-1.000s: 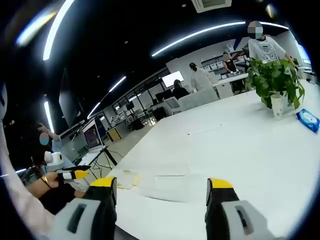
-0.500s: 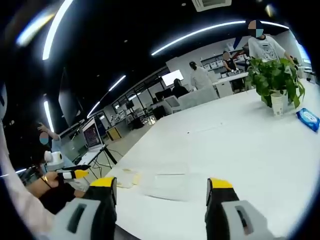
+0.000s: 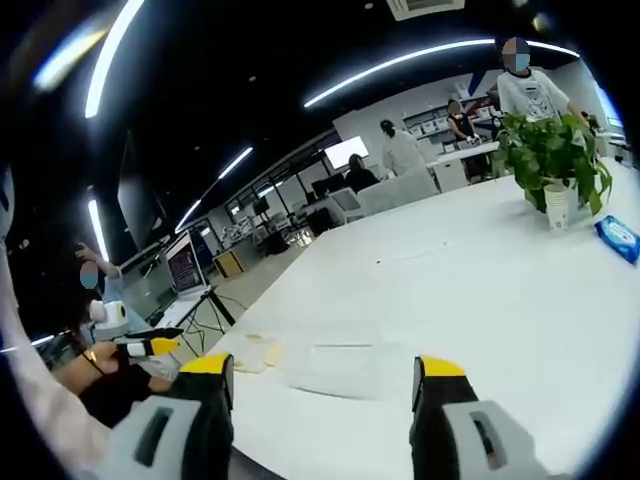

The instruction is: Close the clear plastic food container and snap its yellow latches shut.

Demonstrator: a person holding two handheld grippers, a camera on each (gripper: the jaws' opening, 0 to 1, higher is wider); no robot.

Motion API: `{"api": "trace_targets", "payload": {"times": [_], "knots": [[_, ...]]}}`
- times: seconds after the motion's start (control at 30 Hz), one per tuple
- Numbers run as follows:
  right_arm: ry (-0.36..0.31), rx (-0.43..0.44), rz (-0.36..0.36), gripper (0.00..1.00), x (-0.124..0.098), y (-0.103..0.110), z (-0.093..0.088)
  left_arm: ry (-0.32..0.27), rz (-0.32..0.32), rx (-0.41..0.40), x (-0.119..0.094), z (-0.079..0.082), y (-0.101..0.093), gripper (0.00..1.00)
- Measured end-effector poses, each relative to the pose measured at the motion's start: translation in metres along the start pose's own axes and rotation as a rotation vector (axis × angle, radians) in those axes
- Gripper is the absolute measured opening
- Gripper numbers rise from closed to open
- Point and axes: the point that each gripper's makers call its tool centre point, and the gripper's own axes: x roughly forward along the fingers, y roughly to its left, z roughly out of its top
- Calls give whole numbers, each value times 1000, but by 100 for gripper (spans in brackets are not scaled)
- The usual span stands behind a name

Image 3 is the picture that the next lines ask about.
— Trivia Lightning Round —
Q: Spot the clear plastic bag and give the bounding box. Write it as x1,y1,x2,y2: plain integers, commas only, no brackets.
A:
282,319,397,402

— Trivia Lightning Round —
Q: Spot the yellow black box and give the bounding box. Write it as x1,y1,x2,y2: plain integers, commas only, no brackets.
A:
213,248,247,280

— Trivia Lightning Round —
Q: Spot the white paper cup pot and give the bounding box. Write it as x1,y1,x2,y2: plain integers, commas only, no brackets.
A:
542,182,577,232

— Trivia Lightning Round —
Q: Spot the wall shelf with bins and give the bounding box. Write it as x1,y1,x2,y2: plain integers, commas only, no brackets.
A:
402,92,501,143

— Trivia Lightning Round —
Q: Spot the white background table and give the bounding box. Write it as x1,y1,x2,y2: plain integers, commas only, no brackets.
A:
432,140,503,193

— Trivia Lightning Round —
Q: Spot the white lit monitor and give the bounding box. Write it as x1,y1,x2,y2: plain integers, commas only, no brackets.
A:
323,134,372,172

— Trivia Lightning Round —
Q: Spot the ceiling strip light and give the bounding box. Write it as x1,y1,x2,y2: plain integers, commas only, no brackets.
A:
302,38,497,109
83,0,147,120
173,198,203,234
216,145,255,182
86,198,111,263

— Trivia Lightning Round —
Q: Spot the green potted plant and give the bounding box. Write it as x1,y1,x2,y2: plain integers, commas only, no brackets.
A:
492,112,614,217

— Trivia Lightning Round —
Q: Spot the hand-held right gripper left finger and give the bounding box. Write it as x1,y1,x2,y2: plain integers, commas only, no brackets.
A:
94,352,236,480

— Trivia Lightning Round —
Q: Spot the laptop with lit screen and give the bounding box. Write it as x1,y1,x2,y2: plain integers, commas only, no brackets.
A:
158,230,211,325

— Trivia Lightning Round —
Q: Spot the person's light shirt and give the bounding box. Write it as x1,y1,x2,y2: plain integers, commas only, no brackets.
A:
0,164,112,480

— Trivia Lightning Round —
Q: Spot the blue wet wipes pack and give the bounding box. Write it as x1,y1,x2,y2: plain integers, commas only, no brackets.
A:
592,214,640,265

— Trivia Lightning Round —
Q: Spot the cream cloth piece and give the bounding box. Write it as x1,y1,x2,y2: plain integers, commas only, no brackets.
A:
230,331,287,375

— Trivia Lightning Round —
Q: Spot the ceiling air vent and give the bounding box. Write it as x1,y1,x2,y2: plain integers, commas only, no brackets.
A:
385,0,468,22

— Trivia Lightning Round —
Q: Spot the large black display screen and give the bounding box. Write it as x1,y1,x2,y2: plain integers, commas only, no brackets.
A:
115,128,170,254

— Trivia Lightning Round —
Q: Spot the dark cloth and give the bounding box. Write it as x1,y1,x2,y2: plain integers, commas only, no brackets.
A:
77,360,172,429

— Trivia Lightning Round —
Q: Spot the person's left hand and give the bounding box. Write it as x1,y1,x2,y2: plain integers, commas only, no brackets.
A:
94,342,135,375

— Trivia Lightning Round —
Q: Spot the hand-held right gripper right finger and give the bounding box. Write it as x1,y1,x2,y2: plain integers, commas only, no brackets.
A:
408,354,539,480

